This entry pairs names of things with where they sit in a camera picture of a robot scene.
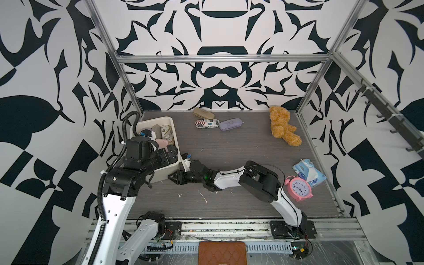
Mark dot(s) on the map print glasses case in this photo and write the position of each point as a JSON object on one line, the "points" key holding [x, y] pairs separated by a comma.
{"points": [[167, 134]]}

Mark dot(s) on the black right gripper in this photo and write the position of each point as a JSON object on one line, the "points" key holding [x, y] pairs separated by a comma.
{"points": [[176, 175]]}

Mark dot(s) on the newspaper print case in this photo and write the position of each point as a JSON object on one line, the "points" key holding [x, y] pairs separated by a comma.
{"points": [[207, 123]]}

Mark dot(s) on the blue tissue pack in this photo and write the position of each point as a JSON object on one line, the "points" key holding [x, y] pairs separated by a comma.
{"points": [[307, 171]]}

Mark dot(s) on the tan fabric case at back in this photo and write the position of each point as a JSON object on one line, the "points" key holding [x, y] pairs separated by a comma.
{"points": [[203, 114]]}

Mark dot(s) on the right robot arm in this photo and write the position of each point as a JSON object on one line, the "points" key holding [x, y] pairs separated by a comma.
{"points": [[258, 180]]}

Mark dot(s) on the purple case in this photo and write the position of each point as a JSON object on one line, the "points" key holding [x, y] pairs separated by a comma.
{"points": [[230, 124]]}

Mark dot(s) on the grey wall hook rail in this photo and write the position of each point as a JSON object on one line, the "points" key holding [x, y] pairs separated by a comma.
{"points": [[399, 122]]}

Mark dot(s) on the brown quilted wallet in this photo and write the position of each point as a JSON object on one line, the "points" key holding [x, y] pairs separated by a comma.
{"points": [[222, 253]]}

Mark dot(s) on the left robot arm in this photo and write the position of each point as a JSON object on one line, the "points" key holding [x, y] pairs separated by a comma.
{"points": [[118, 188]]}

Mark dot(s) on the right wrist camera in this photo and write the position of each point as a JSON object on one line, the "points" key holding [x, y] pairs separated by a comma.
{"points": [[186, 161]]}

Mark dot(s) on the pink alarm clock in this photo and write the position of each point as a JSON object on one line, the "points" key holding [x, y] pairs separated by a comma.
{"points": [[298, 188]]}

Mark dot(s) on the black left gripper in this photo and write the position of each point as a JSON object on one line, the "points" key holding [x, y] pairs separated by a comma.
{"points": [[171, 155]]}

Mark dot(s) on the tan teddy bear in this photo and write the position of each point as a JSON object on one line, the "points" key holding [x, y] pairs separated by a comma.
{"points": [[280, 127]]}

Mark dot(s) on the pink case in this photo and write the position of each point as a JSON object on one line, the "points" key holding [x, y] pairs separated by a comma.
{"points": [[162, 143]]}

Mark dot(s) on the grey fabric case horizontal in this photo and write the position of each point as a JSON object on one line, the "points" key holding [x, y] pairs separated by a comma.
{"points": [[157, 130]]}

